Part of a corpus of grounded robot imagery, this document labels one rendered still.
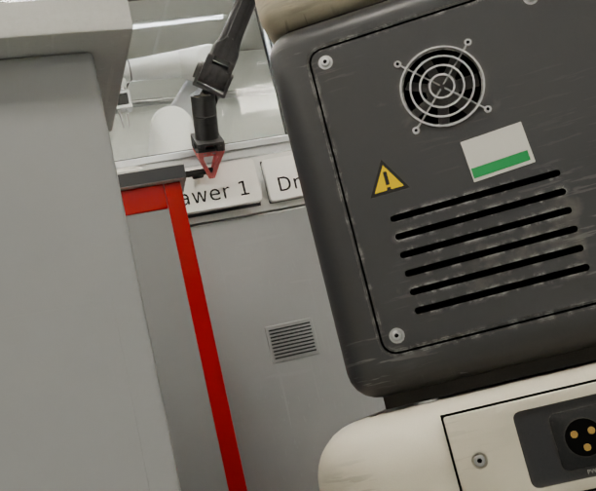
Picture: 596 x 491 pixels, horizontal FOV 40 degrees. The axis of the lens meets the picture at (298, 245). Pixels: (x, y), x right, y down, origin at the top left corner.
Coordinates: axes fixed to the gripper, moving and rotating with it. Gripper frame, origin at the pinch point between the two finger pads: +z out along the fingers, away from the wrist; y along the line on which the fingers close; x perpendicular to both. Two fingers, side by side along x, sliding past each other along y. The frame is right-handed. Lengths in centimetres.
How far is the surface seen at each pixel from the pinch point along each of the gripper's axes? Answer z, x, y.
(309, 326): 36.0, -17.1, -18.9
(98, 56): -48, 26, -95
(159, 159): -2.4, 10.9, 9.7
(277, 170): 3.1, -17.4, 3.7
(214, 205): 7.2, 0.2, -2.2
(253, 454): 58, 2, -35
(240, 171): 1.3, -7.6, 2.1
